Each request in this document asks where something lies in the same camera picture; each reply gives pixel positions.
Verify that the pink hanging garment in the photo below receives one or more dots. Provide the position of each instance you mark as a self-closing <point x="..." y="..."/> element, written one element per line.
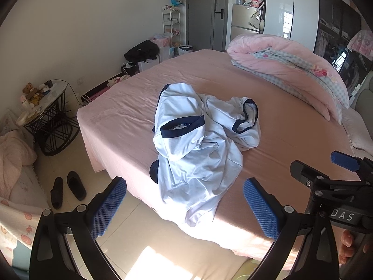
<point x="362" y="43"/>

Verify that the pink blanket on chair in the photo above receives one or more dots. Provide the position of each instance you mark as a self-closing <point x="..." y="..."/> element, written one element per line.
<point x="15" y="153"/>

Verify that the grey padded headboard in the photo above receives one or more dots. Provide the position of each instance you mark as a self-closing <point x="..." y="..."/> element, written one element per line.
<point x="363" y="102"/>

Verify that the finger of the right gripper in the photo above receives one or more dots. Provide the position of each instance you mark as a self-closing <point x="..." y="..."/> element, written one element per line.
<point x="362" y="167"/>
<point x="305" y="174"/>

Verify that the silver drawer cabinet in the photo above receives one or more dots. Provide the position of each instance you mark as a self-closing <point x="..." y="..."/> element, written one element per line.
<point x="245" y="20"/>

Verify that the white black wardrobe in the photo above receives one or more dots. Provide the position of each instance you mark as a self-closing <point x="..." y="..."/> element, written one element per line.
<point x="328" y="28"/>

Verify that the pink bed sheet mattress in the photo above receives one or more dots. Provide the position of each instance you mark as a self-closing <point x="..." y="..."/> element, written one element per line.
<point x="117" y="130"/>

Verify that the brown teddy bear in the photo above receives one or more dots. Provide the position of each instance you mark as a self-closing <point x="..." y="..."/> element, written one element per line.
<point x="31" y="94"/>

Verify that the grey door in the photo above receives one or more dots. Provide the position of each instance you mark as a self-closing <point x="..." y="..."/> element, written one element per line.
<point x="206" y="24"/>

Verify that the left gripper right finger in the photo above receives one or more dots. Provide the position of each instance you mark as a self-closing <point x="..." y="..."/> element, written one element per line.
<point x="263" y="208"/>

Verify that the person's right hand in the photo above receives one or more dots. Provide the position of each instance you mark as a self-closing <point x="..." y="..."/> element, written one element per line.
<point x="346" y="249"/>

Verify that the left black slipper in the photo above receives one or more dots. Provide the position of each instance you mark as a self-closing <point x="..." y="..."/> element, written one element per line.
<point x="57" y="193"/>

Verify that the white navy-trimmed jacket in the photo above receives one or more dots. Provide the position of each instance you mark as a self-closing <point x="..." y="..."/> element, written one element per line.
<point x="200" y="141"/>

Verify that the white wire shelf rack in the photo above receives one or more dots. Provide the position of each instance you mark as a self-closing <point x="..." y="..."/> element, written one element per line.
<point x="171" y="22"/>

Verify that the black bag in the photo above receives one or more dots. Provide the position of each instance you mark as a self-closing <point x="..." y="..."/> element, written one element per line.
<point x="143" y="51"/>

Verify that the black round side table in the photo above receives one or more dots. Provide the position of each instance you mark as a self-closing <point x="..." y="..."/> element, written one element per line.
<point x="49" y="124"/>

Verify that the folded pink checkered quilt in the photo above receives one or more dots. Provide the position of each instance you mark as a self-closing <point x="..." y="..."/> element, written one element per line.
<point x="293" y="68"/>

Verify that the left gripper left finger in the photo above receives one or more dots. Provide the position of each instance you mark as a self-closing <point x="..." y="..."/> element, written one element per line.
<point x="51" y="256"/>

